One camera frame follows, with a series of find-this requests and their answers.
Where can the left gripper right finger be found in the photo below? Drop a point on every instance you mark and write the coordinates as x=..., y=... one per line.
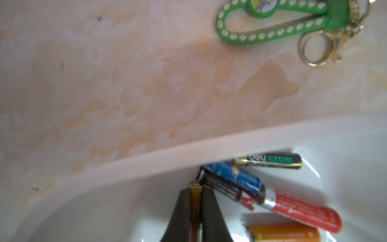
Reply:
x=214, y=226

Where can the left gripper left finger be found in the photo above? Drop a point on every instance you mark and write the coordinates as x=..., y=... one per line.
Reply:
x=178, y=228

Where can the orange silver battery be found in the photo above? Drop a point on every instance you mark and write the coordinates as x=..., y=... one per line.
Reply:
x=195, y=212

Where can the white plastic storage tray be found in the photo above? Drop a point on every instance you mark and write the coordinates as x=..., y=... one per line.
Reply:
x=131, y=200

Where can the black red MG battery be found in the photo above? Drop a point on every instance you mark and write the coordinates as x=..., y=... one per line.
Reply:
x=227, y=188

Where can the blue battery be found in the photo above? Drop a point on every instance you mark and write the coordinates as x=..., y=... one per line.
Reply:
x=239, y=177

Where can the yellow orange AAA battery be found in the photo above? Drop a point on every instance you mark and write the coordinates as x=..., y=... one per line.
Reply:
x=283, y=233

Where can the red AA battery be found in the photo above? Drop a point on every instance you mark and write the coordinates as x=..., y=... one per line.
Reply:
x=299, y=209

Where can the black green deli battery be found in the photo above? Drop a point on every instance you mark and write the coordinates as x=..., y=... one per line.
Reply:
x=271, y=159

